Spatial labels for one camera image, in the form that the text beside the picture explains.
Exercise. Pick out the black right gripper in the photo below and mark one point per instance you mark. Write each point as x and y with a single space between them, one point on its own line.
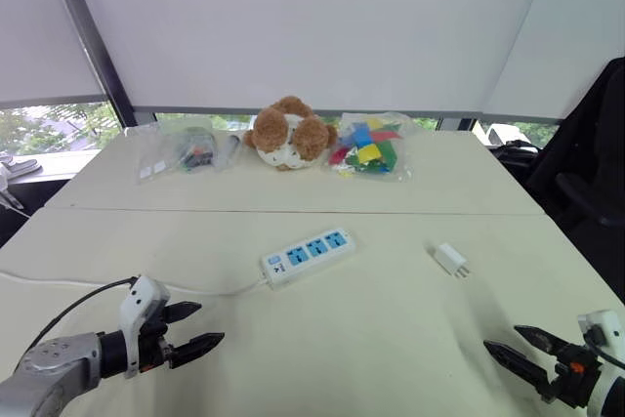
576 373

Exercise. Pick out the brown and white plush toy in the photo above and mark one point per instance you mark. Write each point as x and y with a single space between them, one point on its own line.
288 136

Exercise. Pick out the small clear bag grey tube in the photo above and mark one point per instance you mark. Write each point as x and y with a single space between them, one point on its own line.
229 148

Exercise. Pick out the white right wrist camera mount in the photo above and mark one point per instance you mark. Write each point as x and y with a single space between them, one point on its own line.
608 326

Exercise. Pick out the white object behind table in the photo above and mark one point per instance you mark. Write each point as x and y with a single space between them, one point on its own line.
508 134

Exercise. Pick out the white roller blind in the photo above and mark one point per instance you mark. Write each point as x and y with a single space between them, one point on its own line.
566 41
39 21
303 26

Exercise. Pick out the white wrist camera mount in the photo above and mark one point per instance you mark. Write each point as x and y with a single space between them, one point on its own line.
139 297
608 326

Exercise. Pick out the white blue power strip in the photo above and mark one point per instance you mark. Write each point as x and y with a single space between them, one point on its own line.
307 261

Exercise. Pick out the grey slippers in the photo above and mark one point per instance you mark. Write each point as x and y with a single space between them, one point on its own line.
22 165

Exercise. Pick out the bag of coloured blocks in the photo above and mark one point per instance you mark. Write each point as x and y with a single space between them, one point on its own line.
368 148

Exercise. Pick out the white plug adapter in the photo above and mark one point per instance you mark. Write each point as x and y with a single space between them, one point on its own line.
449 257

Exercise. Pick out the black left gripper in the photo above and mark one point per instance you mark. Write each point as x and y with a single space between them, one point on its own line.
154 348

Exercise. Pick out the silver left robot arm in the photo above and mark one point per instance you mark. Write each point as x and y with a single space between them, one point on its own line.
54 370

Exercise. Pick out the dark window frame post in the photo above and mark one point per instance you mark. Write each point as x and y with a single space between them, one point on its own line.
93 41

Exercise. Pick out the black office chair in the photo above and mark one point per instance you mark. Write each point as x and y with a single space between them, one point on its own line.
591 153

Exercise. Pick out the clear bag with dark parts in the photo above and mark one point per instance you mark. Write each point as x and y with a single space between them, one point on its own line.
185 151

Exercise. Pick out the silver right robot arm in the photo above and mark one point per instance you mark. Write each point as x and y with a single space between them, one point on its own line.
610 395

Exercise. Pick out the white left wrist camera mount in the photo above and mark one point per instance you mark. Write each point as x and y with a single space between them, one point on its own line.
139 297

